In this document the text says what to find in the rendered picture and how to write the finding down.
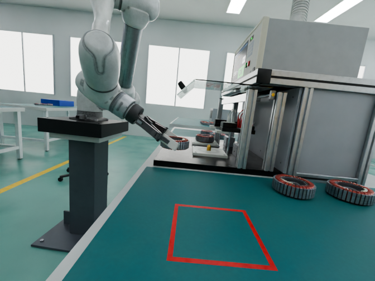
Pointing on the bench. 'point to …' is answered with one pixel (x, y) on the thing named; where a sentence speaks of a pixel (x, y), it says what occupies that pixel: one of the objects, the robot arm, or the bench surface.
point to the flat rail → (234, 99)
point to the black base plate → (168, 161)
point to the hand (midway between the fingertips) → (174, 141)
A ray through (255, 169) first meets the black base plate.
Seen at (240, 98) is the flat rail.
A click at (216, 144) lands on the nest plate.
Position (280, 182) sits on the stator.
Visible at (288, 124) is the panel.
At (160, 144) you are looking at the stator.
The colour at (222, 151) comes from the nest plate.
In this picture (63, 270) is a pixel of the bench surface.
